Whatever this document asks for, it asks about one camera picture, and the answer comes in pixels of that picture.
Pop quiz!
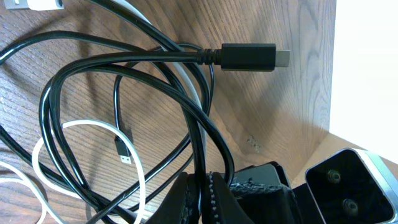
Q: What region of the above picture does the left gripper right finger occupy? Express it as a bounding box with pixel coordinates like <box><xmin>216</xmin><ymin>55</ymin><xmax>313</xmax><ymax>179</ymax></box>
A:
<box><xmin>201</xmin><ymin>172</ymin><xmax>254</xmax><ymax>224</ymax></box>

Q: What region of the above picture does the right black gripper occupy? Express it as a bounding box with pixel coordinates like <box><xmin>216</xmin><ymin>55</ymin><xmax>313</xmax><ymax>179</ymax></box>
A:
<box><xmin>230</xmin><ymin>161</ymin><xmax>323</xmax><ymax>224</ymax></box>

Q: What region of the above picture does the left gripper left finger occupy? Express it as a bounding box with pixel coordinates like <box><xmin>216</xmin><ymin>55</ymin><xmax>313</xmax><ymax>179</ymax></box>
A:
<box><xmin>149</xmin><ymin>172</ymin><xmax>200</xmax><ymax>224</ymax></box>

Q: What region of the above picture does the black USB cable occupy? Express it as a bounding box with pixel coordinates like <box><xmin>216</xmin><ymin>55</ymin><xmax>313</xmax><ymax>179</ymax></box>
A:
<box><xmin>0</xmin><ymin>0</ymin><xmax>215</xmax><ymax>224</ymax></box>
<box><xmin>37</xmin><ymin>42</ymin><xmax>291</xmax><ymax>224</ymax></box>

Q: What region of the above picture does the white USB cable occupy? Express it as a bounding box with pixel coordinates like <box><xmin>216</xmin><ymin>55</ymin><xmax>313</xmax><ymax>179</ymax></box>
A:
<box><xmin>0</xmin><ymin>0</ymin><xmax>208</xmax><ymax>224</ymax></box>

